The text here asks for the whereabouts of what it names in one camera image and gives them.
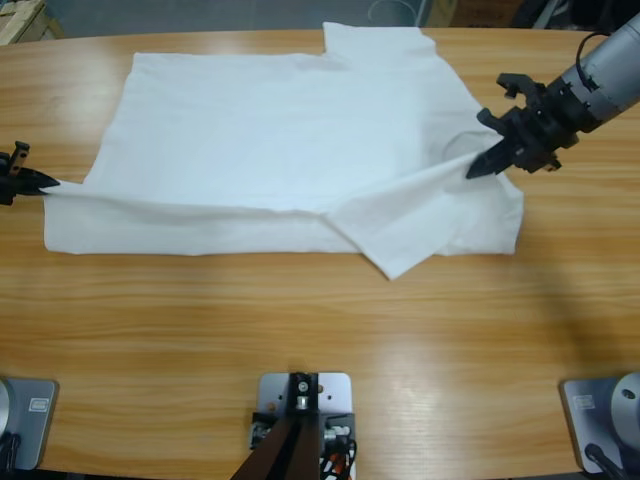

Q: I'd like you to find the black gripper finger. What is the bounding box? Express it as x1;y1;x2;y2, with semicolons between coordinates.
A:
464;139;512;181
19;170;61;197

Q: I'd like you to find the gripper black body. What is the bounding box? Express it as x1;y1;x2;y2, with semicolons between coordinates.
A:
0;152;25;207
476;81;585;175

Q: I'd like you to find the white t-shirt with small print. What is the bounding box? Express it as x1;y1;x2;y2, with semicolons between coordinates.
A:
43;20;525;281

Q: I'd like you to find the black background equipment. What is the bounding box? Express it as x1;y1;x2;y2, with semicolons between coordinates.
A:
514;0;624;34

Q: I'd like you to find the brown cardboard box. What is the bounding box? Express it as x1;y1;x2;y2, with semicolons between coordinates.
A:
428;0;519;29

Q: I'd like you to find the wooden pallet stack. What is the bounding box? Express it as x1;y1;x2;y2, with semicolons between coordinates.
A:
0;0;65;46

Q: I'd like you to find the black clamp with silver connector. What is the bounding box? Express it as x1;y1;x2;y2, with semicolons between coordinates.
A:
249;410;275;449
322;412;357;446

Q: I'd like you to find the white grey mounting plate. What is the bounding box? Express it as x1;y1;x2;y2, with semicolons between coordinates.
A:
257;370;357;480

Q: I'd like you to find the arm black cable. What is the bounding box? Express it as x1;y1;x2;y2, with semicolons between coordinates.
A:
573;30;610;94

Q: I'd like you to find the arm grey base plate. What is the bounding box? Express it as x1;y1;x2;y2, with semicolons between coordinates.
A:
0;377;60;472
558;370;640;474

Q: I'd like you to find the base black cable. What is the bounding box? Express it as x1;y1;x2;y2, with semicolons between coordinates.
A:
0;432;22;472
583;443;629;480

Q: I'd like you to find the orange cable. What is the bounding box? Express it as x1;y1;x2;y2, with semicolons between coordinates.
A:
319;447;359;480

